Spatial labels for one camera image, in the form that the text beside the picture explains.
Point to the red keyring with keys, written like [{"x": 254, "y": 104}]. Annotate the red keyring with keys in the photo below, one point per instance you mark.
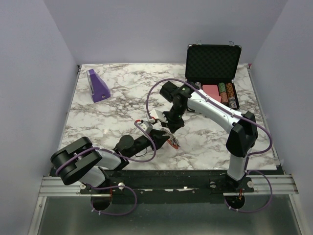
[{"x": 173, "y": 141}]

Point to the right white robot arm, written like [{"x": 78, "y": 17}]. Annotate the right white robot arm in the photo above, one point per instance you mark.
[{"x": 242, "y": 132}]

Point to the pink playing card deck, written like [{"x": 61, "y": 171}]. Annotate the pink playing card deck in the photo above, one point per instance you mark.
[{"x": 212, "y": 91}]

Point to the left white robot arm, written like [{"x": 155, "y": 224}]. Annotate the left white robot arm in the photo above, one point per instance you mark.
[{"x": 80, "y": 160}]

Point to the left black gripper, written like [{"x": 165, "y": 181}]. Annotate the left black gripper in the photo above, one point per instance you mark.
[{"x": 156, "y": 135}]

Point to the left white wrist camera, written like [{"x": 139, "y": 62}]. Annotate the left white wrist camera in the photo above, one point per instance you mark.
[{"x": 144, "y": 126}]

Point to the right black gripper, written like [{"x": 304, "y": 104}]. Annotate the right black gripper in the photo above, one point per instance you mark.
[{"x": 172, "y": 126}]

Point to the purple wedge-shaped box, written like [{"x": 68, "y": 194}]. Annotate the purple wedge-shaped box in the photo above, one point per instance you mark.
[{"x": 98, "y": 88}]

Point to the black poker chip case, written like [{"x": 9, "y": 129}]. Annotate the black poker chip case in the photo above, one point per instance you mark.
[{"x": 212, "y": 65}]

